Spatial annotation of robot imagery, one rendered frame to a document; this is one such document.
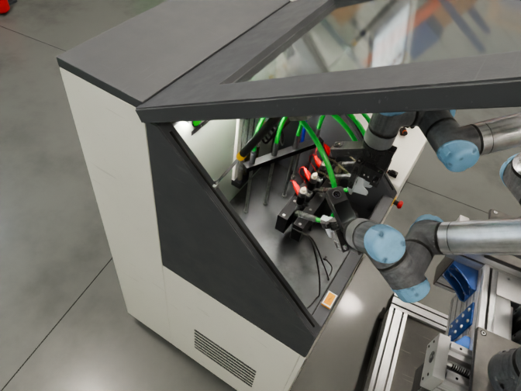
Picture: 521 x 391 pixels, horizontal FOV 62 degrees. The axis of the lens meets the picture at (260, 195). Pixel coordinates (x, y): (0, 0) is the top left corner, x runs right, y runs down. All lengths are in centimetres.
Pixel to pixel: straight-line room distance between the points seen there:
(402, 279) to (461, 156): 29
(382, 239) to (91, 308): 181
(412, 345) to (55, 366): 168
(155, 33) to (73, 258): 162
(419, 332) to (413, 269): 136
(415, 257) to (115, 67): 84
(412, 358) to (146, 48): 176
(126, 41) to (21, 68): 283
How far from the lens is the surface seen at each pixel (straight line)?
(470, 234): 101
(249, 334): 156
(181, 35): 128
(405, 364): 223
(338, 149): 118
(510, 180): 161
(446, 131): 105
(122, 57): 119
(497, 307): 161
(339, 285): 141
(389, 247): 92
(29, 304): 254
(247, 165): 145
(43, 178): 305
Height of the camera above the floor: 213
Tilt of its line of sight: 49 degrees down
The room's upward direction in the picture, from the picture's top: 9 degrees clockwise
